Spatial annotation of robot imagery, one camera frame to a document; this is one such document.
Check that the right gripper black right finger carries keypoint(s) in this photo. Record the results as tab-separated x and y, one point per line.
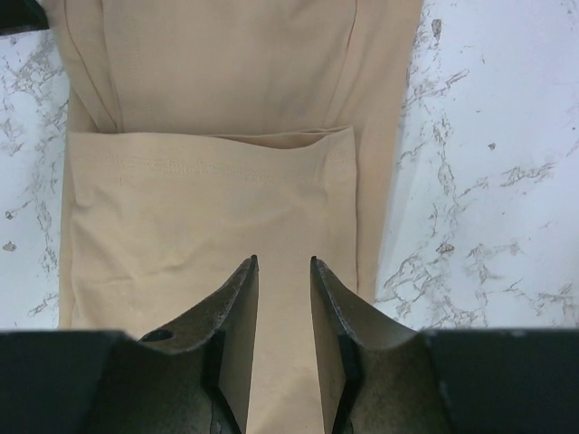
379	376

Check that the beige t shirt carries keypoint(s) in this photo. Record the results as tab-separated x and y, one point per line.
201	133

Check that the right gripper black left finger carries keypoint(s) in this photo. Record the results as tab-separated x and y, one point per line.
190	375

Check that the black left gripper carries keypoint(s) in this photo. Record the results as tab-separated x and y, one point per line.
22	16

